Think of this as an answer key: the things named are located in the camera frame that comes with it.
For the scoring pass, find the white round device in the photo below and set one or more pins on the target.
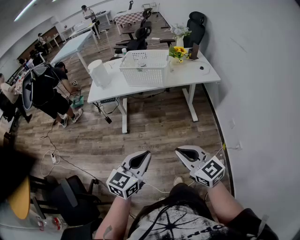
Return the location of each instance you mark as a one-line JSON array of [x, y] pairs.
[[201, 68]]

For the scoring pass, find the person's black trousers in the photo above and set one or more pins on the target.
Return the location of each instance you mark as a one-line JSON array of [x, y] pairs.
[[187, 194]]

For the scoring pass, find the pale blue flower bouquet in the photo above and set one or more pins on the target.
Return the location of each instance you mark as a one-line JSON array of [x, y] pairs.
[[179, 30]]

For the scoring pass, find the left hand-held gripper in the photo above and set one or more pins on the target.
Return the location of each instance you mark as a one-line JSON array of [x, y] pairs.
[[122, 181]]

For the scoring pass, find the grey mounted power strip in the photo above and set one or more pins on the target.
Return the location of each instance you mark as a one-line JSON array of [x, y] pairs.
[[107, 100]]

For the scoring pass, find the clear red label bottle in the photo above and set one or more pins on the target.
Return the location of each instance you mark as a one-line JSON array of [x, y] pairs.
[[52, 223]]

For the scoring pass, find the clear green label bottle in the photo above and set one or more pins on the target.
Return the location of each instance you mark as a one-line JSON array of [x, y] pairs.
[[124, 51]]

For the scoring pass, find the tall white vase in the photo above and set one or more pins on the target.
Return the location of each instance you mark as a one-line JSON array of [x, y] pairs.
[[179, 42]]

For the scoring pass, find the person's right forearm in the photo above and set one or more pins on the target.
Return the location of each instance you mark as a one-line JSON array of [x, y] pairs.
[[222, 201]]

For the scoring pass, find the white power strip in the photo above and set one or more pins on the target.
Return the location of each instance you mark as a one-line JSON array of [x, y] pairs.
[[54, 158], [155, 38]]

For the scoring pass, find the person's printed t-shirt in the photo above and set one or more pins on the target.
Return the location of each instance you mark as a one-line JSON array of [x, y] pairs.
[[182, 222]]

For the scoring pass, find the white plastic basket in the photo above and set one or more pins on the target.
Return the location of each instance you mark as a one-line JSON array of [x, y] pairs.
[[145, 77]]

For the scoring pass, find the pale blue desk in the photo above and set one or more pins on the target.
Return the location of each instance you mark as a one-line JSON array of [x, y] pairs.
[[70, 47]]

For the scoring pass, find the yellow round board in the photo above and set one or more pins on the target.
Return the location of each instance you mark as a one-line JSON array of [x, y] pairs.
[[20, 199]]

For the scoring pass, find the brown desk holder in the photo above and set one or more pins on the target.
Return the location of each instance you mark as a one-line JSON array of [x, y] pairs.
[[194, 50]]

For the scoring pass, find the small white flower pot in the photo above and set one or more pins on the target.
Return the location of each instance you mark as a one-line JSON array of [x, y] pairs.
[[174, 61]]

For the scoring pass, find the small white desk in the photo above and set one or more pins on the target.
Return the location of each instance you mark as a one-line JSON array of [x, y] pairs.
[[82, 25]]

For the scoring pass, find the person's right shoe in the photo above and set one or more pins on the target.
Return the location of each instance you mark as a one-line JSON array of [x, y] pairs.
[[178, 180]]

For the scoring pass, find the person's left forearm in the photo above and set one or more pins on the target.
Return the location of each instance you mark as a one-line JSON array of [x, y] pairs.
[[117, 215]]

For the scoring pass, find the person's left shoe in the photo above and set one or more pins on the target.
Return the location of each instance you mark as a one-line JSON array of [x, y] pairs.
[[161, 198]]

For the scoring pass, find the white cylindrical appliance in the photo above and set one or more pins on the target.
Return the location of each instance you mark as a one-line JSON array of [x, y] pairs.
[[98, 73]]

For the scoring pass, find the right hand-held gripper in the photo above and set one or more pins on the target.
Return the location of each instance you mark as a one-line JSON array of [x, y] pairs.
[[211, 171]]

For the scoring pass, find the black office chair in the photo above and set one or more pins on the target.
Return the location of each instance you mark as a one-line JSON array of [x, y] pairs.
[[138, 42], [70, 199], [145, 20], [195, 28]]

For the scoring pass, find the ceiling strip lights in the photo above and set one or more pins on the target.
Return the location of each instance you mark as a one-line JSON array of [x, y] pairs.
[[23, 10]]

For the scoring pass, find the sunflower bouquet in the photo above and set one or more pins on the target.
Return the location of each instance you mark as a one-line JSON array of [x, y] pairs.
[[178, 52]]

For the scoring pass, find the person's shoe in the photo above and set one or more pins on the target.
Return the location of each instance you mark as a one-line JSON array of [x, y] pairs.
[[178, 180], [161, 198]]

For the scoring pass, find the black power adapter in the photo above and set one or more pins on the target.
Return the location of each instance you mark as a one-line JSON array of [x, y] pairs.
[[108, 120]]

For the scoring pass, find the white table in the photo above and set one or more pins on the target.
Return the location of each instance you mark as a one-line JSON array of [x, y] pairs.
[[187, 75]]

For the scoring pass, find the green plastic basket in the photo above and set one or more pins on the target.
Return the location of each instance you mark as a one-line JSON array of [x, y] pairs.
[[78, 101]]

